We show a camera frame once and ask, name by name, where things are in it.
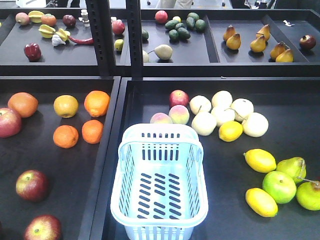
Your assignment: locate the small orange right pair left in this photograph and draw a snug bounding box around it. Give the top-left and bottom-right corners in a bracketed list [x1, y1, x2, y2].
[53, 125, 79, 149]

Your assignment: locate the small orange pair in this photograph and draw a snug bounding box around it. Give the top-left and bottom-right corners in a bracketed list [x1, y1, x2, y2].
[81, 119, 104, 144]
[53, 125, 79, 149]

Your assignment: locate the yellow starfruit large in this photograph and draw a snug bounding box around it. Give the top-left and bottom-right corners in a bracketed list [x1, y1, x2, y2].
[38, 24, 56, 39]

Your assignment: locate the red bell pepper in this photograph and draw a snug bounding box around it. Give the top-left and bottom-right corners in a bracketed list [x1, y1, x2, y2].
[23, 42, 42, 62]

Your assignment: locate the pink peach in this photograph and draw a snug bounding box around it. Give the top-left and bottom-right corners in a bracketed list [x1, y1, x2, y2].
[149, 112, 173, 124]
[168, 104, 190, 125]

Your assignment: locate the large orange far right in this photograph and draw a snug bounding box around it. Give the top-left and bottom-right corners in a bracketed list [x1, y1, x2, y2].
[84, 90, 110, 118]

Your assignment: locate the yellow lemon right upper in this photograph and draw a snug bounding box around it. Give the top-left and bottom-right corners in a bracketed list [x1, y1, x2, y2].
[243, 148, 277, 173]

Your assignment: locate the black wooden fruit display table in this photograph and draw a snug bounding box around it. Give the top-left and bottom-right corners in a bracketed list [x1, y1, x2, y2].
[0, 76, 121, 240]

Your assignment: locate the pink peach left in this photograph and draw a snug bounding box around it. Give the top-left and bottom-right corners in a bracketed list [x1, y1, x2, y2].
[149, 112, 173, 124]

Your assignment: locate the pale green pear rear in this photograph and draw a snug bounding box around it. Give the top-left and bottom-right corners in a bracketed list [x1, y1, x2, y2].
[149, 44, 173, 60]

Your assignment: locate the avocado pile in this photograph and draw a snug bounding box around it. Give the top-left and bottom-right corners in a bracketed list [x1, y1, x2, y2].
[164, 12, 207, 42]

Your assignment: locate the green apple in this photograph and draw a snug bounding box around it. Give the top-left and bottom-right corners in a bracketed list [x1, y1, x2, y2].
[262, 170, 297, 204]

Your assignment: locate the yellow lemon right lower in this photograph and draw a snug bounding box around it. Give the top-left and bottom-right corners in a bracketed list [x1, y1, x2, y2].
[245, 187, 278, 218]

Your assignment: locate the garlic bulb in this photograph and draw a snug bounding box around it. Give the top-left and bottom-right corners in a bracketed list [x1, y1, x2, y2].
[51, 34, 66, 47]

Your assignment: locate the yellow round citrus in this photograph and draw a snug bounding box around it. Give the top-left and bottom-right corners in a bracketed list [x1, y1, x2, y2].
[53, 95, 79, 118]

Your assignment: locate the pink peach right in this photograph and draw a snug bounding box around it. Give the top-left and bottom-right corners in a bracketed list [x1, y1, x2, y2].
[168, 104, 190, 125]

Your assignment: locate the black rear right tray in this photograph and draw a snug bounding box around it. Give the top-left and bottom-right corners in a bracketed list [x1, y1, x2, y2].
[141, 9, 320, 77]

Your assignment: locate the red apple by peaches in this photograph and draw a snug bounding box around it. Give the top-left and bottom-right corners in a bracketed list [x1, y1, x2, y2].
[169, 89, 189, 108]

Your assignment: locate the green pear upper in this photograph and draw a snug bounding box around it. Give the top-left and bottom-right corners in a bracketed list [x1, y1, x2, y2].
[276, 156, 307, 184]

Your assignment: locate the black rear display tray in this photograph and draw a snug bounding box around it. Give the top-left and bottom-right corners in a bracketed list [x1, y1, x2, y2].
[0, 2, 130, 77]

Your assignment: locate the yellow starfruit small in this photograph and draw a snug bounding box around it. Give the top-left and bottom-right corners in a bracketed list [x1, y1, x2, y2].
[55, 28, 71, 42]

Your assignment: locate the yellow lemon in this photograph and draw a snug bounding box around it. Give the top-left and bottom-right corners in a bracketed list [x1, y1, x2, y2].
[218, 121, 243, 142]
[245, 187, 278, 218]
[243, 148, 277, 173]

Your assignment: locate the red apple front right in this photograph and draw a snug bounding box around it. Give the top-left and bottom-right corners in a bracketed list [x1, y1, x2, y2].
[24, 214, 62, 240]

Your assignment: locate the red peach rear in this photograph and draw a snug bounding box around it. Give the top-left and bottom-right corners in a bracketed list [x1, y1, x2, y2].
[154, 10, 168, 24]

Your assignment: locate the dark purple plum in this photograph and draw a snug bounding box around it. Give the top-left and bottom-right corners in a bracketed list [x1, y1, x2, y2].
[62, 14, 76, 28]

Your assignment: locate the red chili pepper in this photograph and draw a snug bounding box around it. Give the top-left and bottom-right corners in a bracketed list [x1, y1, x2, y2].
[68, 36, 94, 45]

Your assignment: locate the white pear cluster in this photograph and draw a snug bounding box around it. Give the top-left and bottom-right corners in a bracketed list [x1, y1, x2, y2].
[189, 90, 269, 138]

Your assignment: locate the brown yellow pears group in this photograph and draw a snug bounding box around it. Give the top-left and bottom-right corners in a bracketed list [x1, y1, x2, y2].
[222, 24, 294, 63]

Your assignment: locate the starfruit rear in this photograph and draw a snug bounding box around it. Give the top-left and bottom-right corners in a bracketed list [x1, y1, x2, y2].
[28, 10, 44, 24]

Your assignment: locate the red apple back centre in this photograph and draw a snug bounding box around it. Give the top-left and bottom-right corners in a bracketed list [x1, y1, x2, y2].
[0, 107, 22, 138]

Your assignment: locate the large orange behind apple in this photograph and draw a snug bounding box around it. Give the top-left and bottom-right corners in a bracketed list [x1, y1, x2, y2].
[7, 92, 39, 118]

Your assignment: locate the light blue plastic basket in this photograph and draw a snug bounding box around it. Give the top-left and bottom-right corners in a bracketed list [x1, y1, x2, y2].
[110, 123, 209, 240]

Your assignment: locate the persimmon orange rear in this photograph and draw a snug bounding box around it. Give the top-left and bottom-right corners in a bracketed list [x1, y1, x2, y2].
[40, 13, 57, 27]

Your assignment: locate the yellow lemon centre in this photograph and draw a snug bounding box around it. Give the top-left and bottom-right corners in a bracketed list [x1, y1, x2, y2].
[218, 121, 243, 142]

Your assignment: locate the green pear right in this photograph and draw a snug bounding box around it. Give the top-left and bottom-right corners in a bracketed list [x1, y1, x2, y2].
[295, 176, 320, 211]

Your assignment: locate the red apple front middle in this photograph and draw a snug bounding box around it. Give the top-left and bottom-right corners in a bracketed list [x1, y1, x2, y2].
[15, 170, 50, 202]

